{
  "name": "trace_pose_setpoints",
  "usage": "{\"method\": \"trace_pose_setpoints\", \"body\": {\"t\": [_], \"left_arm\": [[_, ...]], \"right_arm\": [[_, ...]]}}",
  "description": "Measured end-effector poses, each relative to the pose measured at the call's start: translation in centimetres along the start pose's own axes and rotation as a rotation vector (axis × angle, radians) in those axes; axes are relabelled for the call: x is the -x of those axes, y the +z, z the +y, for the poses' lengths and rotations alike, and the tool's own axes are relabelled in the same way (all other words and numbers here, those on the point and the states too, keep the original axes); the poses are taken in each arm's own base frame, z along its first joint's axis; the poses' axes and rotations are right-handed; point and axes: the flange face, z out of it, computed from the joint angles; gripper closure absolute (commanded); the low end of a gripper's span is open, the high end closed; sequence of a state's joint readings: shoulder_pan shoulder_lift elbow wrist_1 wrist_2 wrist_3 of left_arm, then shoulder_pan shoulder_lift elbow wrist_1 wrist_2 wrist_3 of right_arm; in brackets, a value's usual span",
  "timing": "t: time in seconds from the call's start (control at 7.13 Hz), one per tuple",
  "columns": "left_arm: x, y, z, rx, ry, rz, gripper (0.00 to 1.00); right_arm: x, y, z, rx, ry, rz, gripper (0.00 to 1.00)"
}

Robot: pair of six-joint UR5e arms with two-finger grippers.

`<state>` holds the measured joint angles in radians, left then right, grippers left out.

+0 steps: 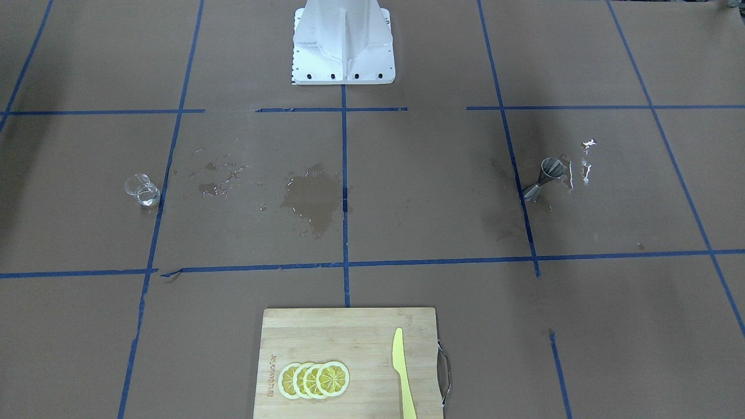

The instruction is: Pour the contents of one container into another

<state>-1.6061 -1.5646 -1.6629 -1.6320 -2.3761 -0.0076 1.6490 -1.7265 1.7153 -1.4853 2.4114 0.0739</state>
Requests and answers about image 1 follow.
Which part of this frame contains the bamboo cutting board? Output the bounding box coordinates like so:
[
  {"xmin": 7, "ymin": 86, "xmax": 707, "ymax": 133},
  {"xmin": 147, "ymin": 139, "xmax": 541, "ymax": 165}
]
[{"xmin": 253, "ymin": 307, "xmax": 444, "ymax": 418}]

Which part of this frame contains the clear glass measuring cup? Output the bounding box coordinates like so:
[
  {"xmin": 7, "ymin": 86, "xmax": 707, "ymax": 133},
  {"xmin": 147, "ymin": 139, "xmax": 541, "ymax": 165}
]
[{"xmin": 123, "ymin": 174, "xmax": 161, "ymax": 207}]

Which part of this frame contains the metal cutting board handle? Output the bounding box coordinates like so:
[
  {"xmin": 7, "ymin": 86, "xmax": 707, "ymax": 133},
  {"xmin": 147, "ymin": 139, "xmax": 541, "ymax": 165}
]
[{"xmin": 437, "ymin": 339, "xmax": 452, "ymax": 410}]

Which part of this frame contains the yellow plastic knife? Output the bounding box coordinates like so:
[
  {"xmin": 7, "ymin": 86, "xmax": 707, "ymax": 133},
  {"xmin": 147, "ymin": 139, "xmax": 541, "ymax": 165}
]
[{"xmin": 392, "ymin": 327, "xmax": 417, "ymax": 418}]

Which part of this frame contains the lemon slice top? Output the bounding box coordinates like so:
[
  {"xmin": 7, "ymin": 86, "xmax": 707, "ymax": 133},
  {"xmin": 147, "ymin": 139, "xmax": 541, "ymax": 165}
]
[{"xmin": 316, "ymin": 361, "xmax": 350, "ymax": 397}]

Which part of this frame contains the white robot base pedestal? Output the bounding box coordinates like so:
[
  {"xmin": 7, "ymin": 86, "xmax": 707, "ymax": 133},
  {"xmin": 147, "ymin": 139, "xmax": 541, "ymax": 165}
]
[{"xmin": 291, "ymin": 1, "xmax": 396, "ymax": 86}]

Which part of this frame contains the lemon slice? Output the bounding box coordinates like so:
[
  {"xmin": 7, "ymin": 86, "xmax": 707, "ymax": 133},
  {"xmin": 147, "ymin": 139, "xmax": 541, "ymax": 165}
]
[
  {"xmin": 316, "ymin": 361, "xmax": 350, "ymax": 397},
  {"xmin": 292, "ymin": 363, "xmax": 314, "ymax": 399},
  {"xmin": 279, "ymin": 363, "xmax": 301, "ymax": 400},
  {"xmin": 303, "ymin": 364, "xmax": 326, "ymax": 399}
]

